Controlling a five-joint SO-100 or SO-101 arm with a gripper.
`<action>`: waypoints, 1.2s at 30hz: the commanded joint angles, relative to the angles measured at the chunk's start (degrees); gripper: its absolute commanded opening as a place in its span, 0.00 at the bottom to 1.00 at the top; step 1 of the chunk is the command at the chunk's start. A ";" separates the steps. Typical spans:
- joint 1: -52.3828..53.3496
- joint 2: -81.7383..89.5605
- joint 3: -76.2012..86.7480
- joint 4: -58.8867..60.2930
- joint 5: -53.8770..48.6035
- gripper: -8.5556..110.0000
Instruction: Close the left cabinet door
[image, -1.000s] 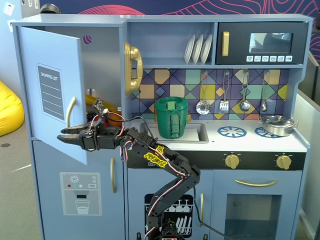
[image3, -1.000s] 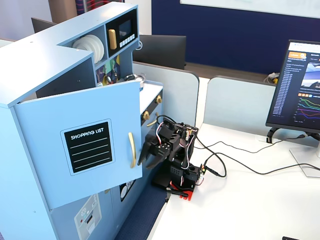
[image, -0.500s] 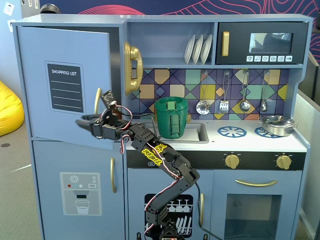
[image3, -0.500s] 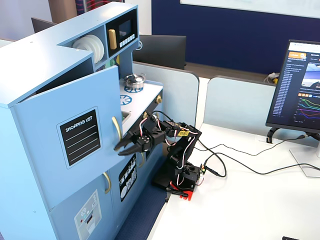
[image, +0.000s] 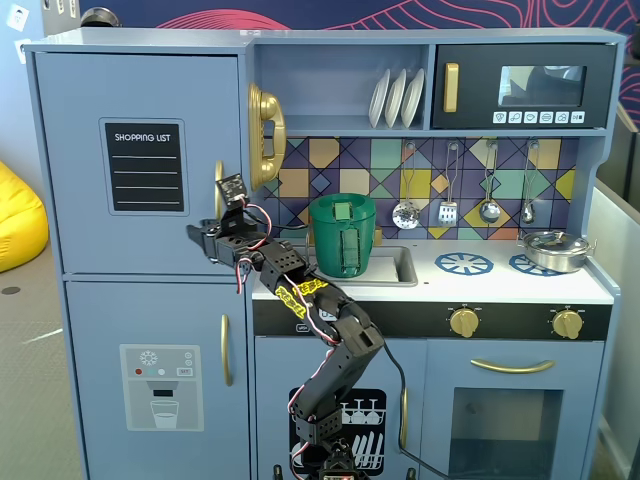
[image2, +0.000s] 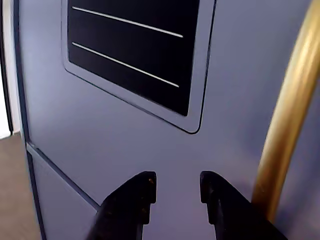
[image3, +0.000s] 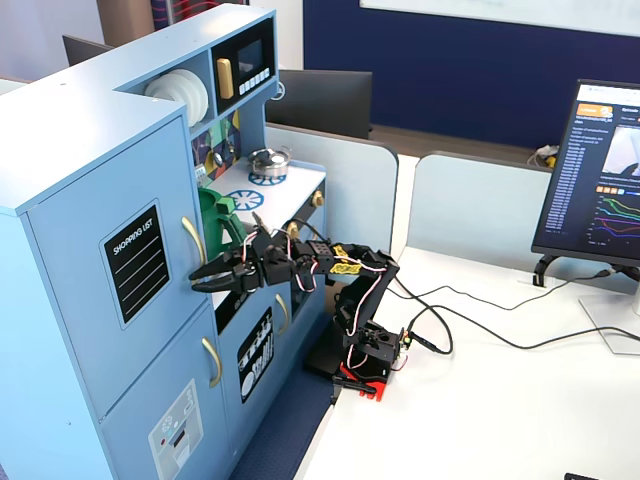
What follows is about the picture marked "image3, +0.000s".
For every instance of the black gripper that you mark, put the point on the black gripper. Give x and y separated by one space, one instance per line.
243 273

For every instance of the cabinet door with shopping list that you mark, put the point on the cabinet door with shopping list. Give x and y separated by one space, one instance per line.
75 300

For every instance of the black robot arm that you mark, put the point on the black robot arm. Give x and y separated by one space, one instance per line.
370 295

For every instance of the cabinet door with dishes print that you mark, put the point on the cabinet door with dishes print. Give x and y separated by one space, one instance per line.
227 380

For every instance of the cabinet door with dispenser print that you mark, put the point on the cabinet door with dispenser print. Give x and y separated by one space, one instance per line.
165 380

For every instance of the metal slotted toy spatula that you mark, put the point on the metal slotted toy spatula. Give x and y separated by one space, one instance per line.
201 173

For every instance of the metal toy ladle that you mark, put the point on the metal toy ladle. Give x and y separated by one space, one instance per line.
218 159

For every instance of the steel toy pot with lid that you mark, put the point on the steel toy pot with lid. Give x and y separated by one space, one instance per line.
270 162

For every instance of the metal toy spoon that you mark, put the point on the metal toy spoon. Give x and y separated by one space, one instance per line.
231 146

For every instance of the grey desk divider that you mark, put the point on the grey desk divider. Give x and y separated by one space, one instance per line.
475 210
350 200

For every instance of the white toy plate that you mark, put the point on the white toy plate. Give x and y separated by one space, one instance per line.
190 97
203 102
162 89

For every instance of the blue wooden toy kitchen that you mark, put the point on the blue wooden toy kitchen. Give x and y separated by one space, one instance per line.
75 125

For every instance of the black toy microwave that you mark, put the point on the black toy microwave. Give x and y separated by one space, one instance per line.
225 50

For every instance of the lit computer monitor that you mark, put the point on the lit computer monitor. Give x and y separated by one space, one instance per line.
575 175

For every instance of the white monitor stand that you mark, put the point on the white monitor stand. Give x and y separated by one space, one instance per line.
615 325

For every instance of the red arm base mount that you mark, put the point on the red arm base mount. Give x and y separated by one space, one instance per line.
372 385

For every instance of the black curved bracket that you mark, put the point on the black curved bracket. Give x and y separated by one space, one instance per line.
542 272

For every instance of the white wall board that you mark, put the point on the white wall board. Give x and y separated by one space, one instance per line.
500 15

